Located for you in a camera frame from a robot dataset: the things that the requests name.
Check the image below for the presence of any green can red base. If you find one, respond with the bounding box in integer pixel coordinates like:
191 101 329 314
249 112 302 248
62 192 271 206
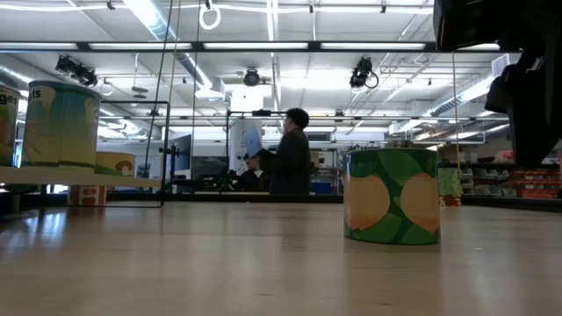
438 167 464 208

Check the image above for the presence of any thin hanging cord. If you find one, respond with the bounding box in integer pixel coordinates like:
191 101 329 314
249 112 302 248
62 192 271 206
451 51 462 171

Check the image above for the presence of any white round column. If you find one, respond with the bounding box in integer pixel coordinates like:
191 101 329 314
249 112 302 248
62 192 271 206
227 90 264 176

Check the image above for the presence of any red white can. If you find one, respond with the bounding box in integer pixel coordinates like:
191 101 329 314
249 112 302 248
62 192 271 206
67 184 108 207

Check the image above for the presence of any storage rack with red bins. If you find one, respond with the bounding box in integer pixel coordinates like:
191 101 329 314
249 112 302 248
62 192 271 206
460 161 562 199

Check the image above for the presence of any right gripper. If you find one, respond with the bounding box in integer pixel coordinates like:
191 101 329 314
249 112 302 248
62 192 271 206
433 0 562 168

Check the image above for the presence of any short green peach can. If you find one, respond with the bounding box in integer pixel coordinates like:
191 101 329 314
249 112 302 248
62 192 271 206
342 147 442 246

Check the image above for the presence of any person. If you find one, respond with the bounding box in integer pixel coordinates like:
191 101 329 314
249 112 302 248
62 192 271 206
247 107 313 196
236 169 270 192

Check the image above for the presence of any white looped cable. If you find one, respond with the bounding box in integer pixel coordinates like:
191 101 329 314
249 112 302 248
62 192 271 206
198 0 222 32

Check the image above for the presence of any black hanging cable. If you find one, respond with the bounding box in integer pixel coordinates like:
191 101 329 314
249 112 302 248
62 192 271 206
142 0 176 179

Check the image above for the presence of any black ceiling camera with cable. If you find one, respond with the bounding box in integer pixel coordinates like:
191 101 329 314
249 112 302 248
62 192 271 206
349 55 380 90

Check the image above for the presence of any black board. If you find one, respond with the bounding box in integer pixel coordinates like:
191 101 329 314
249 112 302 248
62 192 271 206
191 155 230 182

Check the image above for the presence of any black ceiling camera cluster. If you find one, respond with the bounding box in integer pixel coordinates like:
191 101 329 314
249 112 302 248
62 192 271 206
54 55 99 88

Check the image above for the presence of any black aluminium rig frame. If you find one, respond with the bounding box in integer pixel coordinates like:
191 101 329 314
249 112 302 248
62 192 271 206
0 40 523 205

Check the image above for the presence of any round black ceiling camera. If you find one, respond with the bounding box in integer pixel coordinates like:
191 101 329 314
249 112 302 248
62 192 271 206
242 67 262 88

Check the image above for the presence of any dark computer monitor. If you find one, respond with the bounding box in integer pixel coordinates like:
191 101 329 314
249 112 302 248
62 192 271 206
168 133 193 181

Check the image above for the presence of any short yellow green can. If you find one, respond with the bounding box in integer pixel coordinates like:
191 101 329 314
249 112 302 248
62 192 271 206
94 151 137 177

